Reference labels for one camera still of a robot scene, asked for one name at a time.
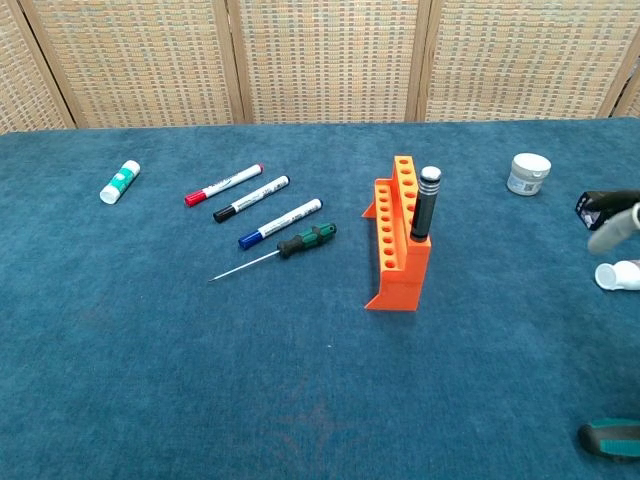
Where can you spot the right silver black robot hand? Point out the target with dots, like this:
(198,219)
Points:
(612,232)

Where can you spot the black silver precision screwdriver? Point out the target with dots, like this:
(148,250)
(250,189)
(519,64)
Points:
(424,210)

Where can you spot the thick-shaft green black screwdriver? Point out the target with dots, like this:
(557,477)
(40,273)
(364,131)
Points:
(610,440)

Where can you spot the orange tool rack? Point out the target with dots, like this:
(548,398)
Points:
(400,280)

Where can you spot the black cardboard box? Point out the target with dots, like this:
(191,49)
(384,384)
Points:
(582,210)

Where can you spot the white floral toothpaste tube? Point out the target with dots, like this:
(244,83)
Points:
(622,275)

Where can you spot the white round jar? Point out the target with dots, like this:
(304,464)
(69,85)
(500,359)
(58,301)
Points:
(527,175)

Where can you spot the thin-shaft green black screwdriver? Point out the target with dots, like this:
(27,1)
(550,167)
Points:
(307,239)

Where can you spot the blue cap whiteboard marker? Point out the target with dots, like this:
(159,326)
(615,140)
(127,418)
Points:
(282,222)

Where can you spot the woven wooden folding screen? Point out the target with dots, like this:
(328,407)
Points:
(320,60)

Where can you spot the black cap whiteboard marker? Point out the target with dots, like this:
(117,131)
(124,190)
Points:
(252,198)

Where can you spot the red cap whiteboard marker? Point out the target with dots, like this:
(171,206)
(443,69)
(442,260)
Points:
(225,184)

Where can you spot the blue carpet table mat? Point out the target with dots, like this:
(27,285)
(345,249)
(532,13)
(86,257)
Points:
(150,350)

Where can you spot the white green glue stick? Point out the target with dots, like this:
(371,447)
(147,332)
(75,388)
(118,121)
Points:
(120,181)

